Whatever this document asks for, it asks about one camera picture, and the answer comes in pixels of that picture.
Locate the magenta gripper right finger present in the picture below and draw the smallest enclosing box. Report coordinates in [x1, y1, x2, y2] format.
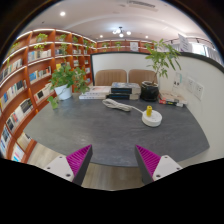
[135, 145, 182, 185]

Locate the right tan chair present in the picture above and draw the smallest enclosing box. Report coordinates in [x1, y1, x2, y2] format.
[128, 69, 157, 85]

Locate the round white power socket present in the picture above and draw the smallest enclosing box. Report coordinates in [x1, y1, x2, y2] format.
[142, 110, 162, 127]

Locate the tan chair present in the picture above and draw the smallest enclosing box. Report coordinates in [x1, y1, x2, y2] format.
[128, 69, 157, 85]
[95, 69, 127, 86]

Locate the tall plant in black pot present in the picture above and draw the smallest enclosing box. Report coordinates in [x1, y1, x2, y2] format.
[141, 39, 181, 101]

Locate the stack of dark books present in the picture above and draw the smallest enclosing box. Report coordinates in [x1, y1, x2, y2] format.
[108, 82, 141, 100]

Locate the green plant in white pot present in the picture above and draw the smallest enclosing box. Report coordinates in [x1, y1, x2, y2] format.
[47, 65, 89, 109]

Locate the books stack by wall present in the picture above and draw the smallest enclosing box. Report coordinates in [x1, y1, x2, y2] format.
[158, 91, 187, 107]

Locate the stack of white books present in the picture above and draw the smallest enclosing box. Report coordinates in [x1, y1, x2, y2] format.
[79, 86, 111, 99]

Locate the white wall outlet panel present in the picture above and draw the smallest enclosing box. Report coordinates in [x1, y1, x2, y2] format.
[187, 78, 204, 100]

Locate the yellow charger plug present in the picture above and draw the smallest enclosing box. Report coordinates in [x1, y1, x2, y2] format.
[146, 106, 152, 117]

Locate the ceiling chandelier lamp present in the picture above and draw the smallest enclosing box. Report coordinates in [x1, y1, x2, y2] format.
[112, 27, 131, 38]

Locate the left tan chair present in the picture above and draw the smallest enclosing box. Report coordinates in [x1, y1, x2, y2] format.
[95, 69, 127, 86]

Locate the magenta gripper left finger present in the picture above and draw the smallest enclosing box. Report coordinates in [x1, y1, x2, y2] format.
[45, 145, 93, 186]

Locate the white coiled cable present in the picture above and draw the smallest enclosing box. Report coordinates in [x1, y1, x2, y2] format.
[101, 98, 145, 115]

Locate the orange wooden bookshelf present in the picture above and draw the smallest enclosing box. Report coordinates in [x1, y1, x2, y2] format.
[0, 28, 96, 163]

